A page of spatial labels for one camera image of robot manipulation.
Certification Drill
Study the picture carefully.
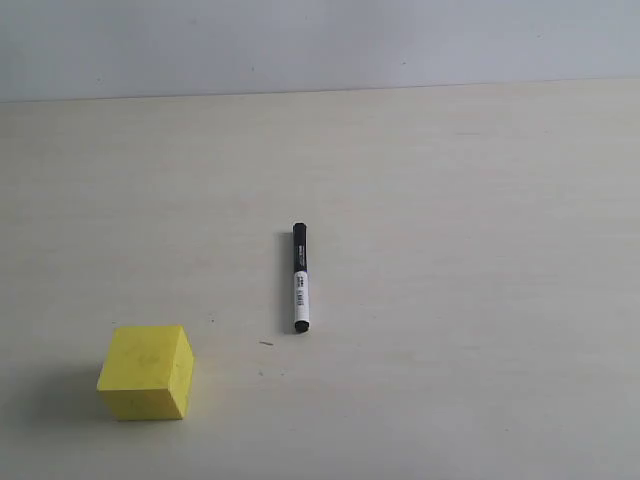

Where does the black and white marker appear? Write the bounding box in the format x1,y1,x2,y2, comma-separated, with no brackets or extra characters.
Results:
292,222,310,334

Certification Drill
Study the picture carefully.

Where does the yellow foam cube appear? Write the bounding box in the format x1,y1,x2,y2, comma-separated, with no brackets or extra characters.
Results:
97,325,195,421

